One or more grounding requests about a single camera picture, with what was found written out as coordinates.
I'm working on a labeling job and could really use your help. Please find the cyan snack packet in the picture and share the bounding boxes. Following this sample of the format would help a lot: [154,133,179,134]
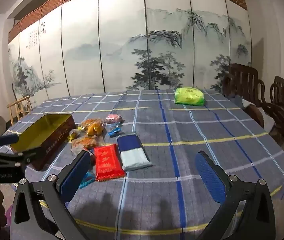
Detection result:
[78,171,95,189]

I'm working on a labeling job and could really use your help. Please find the blue wrapped candy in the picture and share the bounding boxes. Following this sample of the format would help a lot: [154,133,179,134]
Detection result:
[107,126,123,137]

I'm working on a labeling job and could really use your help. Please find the green snack packet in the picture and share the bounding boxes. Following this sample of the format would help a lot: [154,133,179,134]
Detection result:
[174,87,205,106]

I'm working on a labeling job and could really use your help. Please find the dark blue and pale packet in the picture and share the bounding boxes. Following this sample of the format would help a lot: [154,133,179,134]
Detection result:
[117,133,153,172]

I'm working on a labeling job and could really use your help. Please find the clear peanut bag orange label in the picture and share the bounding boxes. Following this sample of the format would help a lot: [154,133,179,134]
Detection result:
[78,118,102,130]

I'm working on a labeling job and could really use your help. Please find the pink snack packet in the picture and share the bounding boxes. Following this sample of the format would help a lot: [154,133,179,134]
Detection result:
[105,114,123,124]

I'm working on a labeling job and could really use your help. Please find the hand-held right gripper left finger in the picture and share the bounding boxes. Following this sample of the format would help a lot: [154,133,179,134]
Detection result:
[9,150,92,240]

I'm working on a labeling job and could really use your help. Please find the blue plaid tablecloth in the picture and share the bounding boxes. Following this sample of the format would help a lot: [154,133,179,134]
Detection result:
[0,89,284,240]

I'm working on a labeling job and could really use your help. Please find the red tin box gold interior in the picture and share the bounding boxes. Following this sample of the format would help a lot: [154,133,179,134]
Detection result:
[10,114,76,172]

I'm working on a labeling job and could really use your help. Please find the purple object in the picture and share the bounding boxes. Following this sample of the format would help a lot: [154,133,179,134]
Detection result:
[5,205,14,222]

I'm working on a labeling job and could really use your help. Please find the dark wooden armchair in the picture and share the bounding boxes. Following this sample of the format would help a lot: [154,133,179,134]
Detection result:
[262,76,284,155]
[221,63,277,140]

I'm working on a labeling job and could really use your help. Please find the clear brown snack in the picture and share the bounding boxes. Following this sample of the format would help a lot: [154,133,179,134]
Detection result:
[71,136,99,155]

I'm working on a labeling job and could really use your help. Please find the red foil snack packet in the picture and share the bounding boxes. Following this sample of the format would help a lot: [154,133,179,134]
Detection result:
[93,144,126,182]

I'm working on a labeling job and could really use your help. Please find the small wooden stool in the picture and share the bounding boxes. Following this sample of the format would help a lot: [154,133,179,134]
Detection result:
[7,95,33,126]

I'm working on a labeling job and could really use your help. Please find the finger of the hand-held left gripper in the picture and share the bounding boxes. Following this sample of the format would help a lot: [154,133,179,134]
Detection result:
[0,133,20,151]
[0,151,37,165]

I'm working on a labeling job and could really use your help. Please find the yellow wrapped candy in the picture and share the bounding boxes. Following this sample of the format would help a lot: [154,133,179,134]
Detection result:
[68,127,82,143]

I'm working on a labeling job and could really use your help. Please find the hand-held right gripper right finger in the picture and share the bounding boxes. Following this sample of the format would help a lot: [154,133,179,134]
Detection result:
[194,151,276,240]

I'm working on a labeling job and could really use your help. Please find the landscape painted folding screen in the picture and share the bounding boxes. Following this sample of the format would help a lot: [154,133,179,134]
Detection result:
[7,0,253,98]

